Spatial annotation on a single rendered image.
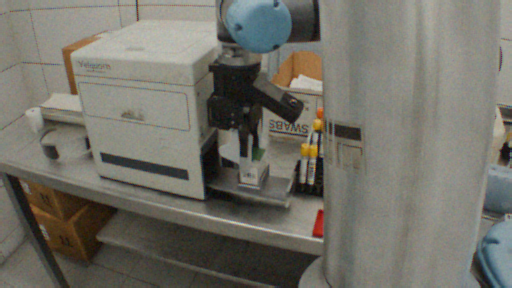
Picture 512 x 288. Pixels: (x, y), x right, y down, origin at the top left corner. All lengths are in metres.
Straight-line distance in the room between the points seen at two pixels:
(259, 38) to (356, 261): 0.34
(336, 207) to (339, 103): 0.05
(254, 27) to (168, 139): 0.33
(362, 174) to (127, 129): 0.64
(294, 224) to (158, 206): 0.28
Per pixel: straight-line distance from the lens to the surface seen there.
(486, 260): 0.30
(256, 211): 0.74
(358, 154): 0.16
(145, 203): 0.80
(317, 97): 0.90
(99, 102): 0.77
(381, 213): 0.16
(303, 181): 0.78
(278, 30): 0.47
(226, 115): 0.65
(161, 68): 0.65
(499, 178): 0.82
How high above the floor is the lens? 1.37
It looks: 32 degrees down
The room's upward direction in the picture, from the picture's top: straight up
